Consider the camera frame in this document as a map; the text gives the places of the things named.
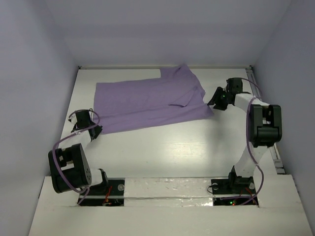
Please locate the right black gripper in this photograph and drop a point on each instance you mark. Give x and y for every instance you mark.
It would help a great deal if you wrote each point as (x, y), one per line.
(217, 99)

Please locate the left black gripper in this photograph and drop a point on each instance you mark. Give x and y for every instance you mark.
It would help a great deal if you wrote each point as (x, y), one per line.
(96, 130)

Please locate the purple t shirt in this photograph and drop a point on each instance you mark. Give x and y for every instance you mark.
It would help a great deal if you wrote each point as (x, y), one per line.
(176, 96)

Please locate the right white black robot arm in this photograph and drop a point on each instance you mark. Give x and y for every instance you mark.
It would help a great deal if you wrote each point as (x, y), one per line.
(263, 130)

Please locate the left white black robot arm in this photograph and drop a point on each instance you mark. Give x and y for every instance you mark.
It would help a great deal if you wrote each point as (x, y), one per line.
(67, 160)

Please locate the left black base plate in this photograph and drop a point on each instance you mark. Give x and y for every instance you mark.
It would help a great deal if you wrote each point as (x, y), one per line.
(102, 195)

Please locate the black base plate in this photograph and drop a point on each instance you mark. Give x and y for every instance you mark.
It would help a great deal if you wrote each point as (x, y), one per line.
(237, 195)
(102, 195)

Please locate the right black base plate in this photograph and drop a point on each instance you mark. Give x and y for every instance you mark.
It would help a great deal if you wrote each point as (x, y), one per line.
(237, 195)

